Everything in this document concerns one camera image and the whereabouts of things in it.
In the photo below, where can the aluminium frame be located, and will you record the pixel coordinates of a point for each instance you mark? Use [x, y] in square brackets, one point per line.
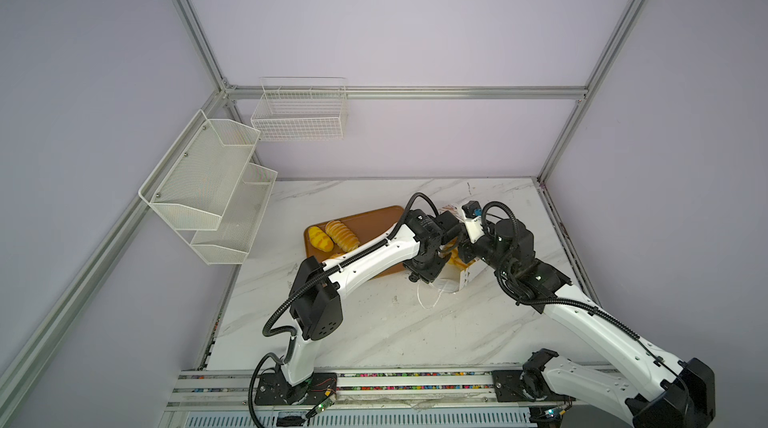
[24, 372]

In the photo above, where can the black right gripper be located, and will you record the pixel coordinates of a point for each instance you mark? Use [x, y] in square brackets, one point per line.
[465, 250]

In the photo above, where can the white wire basket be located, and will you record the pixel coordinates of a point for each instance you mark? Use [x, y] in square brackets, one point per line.
[297, 109]

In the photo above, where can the cartoon animal paper bag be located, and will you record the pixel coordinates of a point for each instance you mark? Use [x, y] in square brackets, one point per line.
[451, 280]

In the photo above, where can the yellow fake bread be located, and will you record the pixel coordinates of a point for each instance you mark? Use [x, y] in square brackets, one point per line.
[342, 236]
[456, 261]
[319, 240]

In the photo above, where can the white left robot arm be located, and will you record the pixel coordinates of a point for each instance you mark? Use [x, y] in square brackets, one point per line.
[314, 308]

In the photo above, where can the white mesh lower shelf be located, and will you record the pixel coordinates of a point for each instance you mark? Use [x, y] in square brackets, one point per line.
[232, 242]

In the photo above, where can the brown plastic tray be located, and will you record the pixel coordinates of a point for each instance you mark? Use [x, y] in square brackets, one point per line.
[366, 226]

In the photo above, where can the white mesh shelf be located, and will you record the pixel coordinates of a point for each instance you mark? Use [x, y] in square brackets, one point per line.
[191, 188]
[232, 242]

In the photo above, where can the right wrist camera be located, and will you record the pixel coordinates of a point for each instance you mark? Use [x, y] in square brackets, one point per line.
[471, 216]

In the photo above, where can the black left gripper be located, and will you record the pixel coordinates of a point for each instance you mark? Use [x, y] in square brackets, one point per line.
[432, 274]

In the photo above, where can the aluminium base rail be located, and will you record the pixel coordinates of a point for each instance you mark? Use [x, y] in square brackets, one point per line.
[371, 397]

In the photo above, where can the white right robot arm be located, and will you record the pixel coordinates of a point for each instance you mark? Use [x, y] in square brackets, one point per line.
[654, 388]

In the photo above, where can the white mesh upper shelf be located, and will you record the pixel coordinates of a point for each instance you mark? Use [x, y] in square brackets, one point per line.
[191, 188]

